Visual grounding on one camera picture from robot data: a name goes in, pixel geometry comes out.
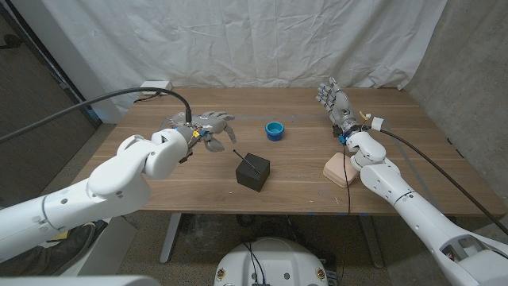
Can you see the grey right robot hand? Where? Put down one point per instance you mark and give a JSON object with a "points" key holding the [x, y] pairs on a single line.
{"points": [[339, 107]]}

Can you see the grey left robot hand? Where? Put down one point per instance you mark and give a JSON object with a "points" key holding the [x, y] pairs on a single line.
{"points": [[210, 123]]}

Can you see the black pen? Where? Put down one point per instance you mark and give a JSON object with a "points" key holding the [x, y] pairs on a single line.
{"points": [[246, 161]]}

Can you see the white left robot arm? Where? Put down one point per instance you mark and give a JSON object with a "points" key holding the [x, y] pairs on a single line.
{"points": [[119, 178]]}

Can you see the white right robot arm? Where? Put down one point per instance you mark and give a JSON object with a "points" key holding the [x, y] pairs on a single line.
{"points": [[412, 214]]}

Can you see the small blue bowl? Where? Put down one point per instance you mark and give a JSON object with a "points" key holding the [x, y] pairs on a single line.
{"points": [[274, 129]]}

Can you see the black cube box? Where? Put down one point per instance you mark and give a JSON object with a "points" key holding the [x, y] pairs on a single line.
{"points": [[254, 180]]}

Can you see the clear plastic cup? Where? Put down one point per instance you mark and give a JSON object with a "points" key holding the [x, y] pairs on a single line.
{"points": [[178, 117]]}

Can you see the pink foam pad stack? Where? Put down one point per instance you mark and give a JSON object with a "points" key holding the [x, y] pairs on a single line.
{"points": [[335, 171]]}

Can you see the white power strip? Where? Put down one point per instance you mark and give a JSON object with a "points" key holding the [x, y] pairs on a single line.
{"points": [[156, 85]]}

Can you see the white backdrop sheet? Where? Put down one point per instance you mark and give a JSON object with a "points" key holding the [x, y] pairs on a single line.
{"points": [[254, 39]]}

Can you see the grey table leg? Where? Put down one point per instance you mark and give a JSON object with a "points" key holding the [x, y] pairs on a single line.
{"points": [[373, 246], [170, 238]]}

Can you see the black yellow foot pedal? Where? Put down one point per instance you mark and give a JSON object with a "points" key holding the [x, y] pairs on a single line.
{"points": [[101, 225]]}

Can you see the white floor board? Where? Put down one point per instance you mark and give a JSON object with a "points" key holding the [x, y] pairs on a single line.
{"points": [[115, 246]]}

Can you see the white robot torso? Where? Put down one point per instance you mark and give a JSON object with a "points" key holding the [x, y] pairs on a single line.
{"points": [[274, 266]]}

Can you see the dark brown door panel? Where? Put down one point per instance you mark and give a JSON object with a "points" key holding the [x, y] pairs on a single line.
{"points": [[35, 119]]}

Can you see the black shoe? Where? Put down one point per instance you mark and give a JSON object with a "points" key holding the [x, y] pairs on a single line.
{"points": [[75, 246]]}

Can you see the dark trouser leg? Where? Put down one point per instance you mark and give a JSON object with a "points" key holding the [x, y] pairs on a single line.
{"points": [[28, 262]]}

